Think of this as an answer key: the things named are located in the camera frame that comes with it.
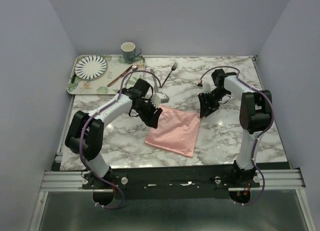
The pink cloth napkin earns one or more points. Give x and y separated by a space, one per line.
177 131

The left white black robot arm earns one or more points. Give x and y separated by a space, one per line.
86 131

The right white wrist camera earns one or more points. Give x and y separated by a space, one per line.
206 87

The silver spoon on tray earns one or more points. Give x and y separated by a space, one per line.
134 67

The aluminium rail frame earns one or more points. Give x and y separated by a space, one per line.
279 204

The black silver fork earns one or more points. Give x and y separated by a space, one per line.
173 68

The copper knife on tray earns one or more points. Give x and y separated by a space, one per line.
119 77

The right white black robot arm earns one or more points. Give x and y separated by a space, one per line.
256 115

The leaf pattern serving tray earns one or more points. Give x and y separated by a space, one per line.
116 65

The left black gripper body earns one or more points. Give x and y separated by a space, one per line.
145 110

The green ceramic mug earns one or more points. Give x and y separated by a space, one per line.
130 52

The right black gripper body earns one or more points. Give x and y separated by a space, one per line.
215 94

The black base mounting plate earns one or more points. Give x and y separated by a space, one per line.
178 182

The striped white plate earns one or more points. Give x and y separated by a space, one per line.
90 67

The silver table knife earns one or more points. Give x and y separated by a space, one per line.
155 81

